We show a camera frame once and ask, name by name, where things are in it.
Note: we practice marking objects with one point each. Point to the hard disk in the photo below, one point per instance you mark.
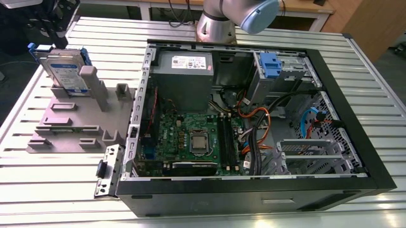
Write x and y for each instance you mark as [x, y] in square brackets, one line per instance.
[64, 71]

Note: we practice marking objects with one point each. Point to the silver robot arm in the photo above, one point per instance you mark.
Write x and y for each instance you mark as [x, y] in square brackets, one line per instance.
[215, 26]

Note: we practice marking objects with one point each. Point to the metal disk bay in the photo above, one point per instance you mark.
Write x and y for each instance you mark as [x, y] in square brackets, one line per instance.
[313, 156]

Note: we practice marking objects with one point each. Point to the grey parts rack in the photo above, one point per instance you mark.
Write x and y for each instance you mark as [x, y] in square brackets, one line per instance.
[85, 114]

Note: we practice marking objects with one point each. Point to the grey power supply unit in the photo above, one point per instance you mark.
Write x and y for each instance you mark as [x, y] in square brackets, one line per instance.
[180, 90]

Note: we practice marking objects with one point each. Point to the green motherboard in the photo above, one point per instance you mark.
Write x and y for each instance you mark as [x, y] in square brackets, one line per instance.
[177, 123]

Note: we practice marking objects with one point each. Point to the silver CPU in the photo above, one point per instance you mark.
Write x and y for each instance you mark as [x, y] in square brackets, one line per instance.
[199, 142]

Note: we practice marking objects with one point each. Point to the blue drive latch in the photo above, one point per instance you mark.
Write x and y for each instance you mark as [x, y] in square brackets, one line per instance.
[269, 64]

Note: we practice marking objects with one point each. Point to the grey metal drive cage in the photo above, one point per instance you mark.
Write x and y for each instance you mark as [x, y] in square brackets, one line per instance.
[263, 88]

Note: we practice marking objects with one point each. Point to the CPU socket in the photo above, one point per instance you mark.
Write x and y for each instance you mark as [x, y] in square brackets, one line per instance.
[200, 151]

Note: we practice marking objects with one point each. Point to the black graphics card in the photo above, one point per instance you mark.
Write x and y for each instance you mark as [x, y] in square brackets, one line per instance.
[189, 167]

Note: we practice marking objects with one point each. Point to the wooden desk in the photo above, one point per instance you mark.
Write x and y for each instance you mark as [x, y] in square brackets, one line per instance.
[313, 8]

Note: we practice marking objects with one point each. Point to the black open PC case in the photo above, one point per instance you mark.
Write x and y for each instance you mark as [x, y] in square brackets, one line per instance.
[221, 197]

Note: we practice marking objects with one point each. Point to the brown cabinet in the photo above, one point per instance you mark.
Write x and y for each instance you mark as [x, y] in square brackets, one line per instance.
[374, 23]

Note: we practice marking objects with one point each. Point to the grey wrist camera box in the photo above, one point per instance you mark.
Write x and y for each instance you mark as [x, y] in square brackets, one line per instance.
[10, 3]

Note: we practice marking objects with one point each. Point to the white desk frame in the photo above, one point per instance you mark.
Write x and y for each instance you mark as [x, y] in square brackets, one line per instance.
[144, 13]

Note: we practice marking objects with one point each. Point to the metal case bracket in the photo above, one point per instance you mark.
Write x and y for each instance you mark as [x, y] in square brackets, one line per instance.
[112, 166]

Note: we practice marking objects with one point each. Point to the black bracket latch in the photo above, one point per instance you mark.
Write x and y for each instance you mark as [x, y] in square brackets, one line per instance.
[101, 168]

